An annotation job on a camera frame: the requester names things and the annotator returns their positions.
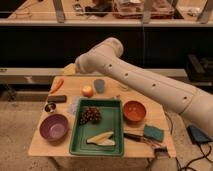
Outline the light grey towel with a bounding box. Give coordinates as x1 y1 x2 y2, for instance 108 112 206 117
67 96 80 115

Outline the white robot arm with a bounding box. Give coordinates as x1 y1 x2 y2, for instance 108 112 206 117
75 37 213 139

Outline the green plastic tray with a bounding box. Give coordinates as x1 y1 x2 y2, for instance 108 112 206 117
69 99 124 156

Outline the blue grey cup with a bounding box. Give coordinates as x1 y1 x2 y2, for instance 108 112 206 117
94 79 105 93

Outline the red yellow apple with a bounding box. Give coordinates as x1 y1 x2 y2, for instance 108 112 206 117
82 86 94 98

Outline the bunch of dark grapes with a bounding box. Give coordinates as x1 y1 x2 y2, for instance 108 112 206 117
80 107 102 125

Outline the orange bowl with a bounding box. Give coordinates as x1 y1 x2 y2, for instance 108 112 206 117
123 101 146 123

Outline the orange carrot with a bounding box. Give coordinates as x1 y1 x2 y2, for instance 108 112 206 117
50 79 64 94

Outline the black rectangular block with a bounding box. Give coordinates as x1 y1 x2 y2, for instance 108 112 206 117
47 95 67 103

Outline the small metal cup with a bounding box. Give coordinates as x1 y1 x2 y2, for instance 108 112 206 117
45 103 56 113

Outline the wooden table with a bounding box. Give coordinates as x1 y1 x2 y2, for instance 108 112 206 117
28 76 176 158

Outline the green sponge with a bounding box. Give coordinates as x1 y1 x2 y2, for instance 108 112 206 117
143 125 164 142

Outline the purple bowl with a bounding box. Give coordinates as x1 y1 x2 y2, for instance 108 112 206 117
39 114 69 142

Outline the black box on shelf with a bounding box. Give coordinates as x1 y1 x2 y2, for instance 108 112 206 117
186 55 213 82

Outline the blue foot pedal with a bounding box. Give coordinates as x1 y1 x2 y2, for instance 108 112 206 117
187 125 211 144

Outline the black handled knife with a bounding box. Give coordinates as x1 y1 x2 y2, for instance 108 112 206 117
124 133 161 146

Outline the black cable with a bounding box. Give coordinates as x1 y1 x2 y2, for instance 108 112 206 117
163 111 213 171

